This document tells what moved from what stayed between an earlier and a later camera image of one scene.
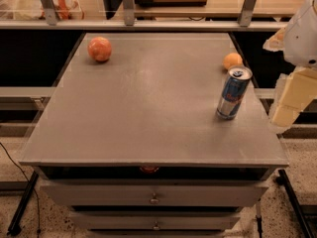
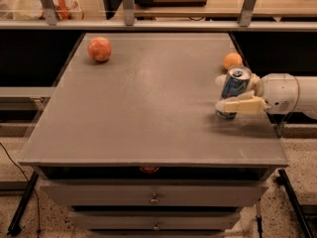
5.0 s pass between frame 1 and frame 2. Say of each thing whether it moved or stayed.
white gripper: moved
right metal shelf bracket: stayed
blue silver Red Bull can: stayed
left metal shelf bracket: stayed
